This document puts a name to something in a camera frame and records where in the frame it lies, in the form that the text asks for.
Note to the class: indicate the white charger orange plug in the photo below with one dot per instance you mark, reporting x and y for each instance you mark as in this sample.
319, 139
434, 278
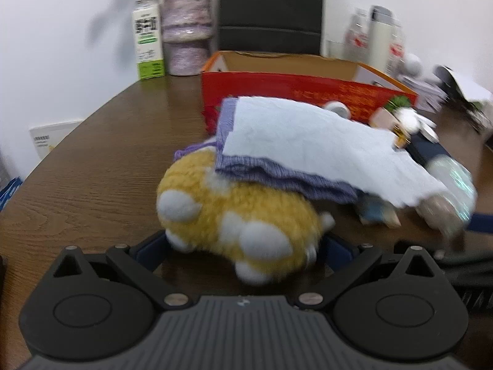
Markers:
384, 118

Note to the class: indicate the green white milk carton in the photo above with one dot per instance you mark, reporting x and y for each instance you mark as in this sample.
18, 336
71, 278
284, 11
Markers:
148, 46

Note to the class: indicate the blue packet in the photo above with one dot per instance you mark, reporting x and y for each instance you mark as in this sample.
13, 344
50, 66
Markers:
9, 193

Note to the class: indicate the red cardboard box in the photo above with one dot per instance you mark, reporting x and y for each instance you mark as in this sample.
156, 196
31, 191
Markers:
269, 84

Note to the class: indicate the white round device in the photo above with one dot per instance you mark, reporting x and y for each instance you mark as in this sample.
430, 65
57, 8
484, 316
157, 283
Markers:
410, 63

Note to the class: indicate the clear red label water bottle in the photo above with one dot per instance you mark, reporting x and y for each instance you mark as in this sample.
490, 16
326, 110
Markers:
356, 38
396, 50

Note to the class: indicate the navy blue case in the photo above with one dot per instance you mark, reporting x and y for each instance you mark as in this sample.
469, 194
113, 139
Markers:
427, 150

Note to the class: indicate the white thermos bottle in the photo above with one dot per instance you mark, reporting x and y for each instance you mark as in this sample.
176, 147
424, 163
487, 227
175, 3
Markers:
379, 42

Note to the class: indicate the clear drinking glass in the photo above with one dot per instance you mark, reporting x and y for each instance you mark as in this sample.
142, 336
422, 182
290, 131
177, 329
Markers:
336, 50

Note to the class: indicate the blue grey small item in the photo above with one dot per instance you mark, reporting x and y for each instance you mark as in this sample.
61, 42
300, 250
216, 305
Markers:
375, 210

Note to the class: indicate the white flat box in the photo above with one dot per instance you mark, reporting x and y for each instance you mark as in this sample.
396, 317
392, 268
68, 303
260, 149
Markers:
50, 137

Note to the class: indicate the black office chair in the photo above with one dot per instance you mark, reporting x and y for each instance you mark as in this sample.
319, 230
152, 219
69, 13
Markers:
269, 0

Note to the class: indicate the brown wooden desk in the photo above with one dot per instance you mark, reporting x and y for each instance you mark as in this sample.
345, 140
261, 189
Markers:
96, 169

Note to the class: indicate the purple knitted cloth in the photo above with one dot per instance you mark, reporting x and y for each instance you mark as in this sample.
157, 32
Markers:
269, 179

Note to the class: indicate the white paper sheet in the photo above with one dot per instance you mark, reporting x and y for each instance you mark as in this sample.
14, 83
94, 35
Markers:
468, 84

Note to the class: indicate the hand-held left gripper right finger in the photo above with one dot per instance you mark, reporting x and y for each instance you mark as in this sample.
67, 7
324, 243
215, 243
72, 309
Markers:
339, 252

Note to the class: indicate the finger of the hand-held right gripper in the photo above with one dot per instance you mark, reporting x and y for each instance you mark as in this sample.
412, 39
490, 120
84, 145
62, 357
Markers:
458, 262
480, 222

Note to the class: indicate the white printed box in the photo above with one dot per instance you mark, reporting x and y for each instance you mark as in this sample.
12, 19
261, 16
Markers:
423, 90

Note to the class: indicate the iridescent shiny ball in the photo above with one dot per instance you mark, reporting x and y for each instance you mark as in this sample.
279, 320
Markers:
454, 185

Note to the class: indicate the white paper towel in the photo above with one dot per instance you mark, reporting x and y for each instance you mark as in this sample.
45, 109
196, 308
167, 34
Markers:
308, 135

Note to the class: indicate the yellow white plush toy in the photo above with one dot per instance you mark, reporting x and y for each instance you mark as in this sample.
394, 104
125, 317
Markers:
238, 208

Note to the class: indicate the purple marbled vase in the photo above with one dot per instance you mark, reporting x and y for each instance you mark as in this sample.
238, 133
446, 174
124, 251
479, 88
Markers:
187, 27

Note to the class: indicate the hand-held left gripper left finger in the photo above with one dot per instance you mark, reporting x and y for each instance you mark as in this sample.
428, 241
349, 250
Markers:
148, 252

